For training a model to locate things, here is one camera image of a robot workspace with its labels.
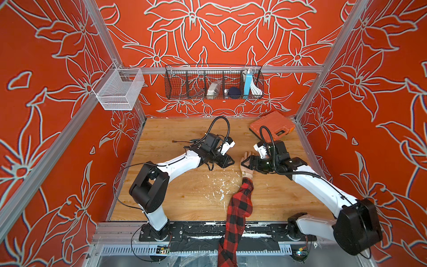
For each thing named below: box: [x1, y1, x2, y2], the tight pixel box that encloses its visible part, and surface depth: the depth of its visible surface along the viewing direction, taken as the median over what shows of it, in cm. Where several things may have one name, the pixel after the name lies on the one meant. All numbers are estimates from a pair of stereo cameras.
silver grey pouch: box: [206, 80, 223, 100], surface depth 94 cm
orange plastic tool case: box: [249, 110, 296, 142], surface depth 112 cm
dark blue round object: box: [228, 86, 242, 100], surface depth 97 cm
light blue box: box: [242, 71, 253, 100], surface depth 89 cm
